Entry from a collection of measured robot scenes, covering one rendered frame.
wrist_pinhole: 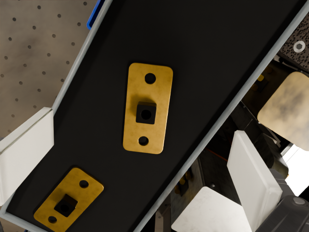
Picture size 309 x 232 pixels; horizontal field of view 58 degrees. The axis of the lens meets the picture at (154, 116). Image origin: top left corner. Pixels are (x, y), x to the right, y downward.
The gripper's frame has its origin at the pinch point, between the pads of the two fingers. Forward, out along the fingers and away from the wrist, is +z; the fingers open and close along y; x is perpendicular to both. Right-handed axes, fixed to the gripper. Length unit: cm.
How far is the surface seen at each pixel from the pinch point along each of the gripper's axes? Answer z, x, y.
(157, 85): 6.4, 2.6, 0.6
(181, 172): 6.1, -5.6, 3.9
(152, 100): 6.4, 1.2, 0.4
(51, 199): 6.4, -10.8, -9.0
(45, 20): 53, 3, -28
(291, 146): 22.4, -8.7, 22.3
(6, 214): 6.4, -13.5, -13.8
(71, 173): 6.4, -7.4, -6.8
